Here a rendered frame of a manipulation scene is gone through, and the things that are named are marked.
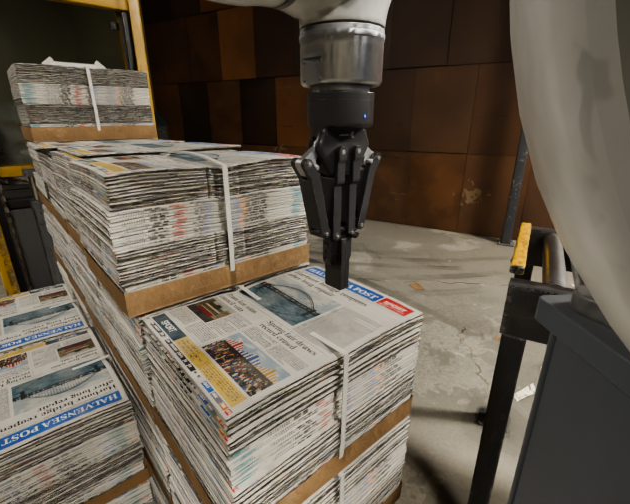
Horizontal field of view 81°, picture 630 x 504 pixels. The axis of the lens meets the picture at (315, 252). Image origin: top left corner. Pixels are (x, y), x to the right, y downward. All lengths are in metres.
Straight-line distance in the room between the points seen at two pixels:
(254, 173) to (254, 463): 0.46
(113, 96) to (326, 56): 1.17
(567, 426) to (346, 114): 0.34
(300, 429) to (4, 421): 0.60
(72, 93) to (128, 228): 0.92
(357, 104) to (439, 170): 3.71
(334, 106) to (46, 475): 0.82
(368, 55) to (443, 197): 3.75
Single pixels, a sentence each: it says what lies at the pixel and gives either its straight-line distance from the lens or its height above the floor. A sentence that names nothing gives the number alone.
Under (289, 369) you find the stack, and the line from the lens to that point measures 0.50.
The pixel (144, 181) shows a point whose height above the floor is 1.05.
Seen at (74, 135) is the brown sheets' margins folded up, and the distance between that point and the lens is 1.48.
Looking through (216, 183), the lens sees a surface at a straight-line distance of 0.66.
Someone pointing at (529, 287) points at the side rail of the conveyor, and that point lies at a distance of 0.90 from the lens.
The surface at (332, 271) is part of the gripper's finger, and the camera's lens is 0.48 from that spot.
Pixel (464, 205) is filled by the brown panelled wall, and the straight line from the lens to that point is 4.11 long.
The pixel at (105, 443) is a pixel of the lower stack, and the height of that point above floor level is 0.52.
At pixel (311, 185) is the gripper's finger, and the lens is 0.41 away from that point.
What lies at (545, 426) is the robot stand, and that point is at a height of 0.89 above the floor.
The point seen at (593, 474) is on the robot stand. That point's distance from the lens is 0.36.
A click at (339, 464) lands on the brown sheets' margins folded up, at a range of 0.67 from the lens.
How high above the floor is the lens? 1.13
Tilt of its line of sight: 20 degrees down
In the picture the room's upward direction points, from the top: straight up
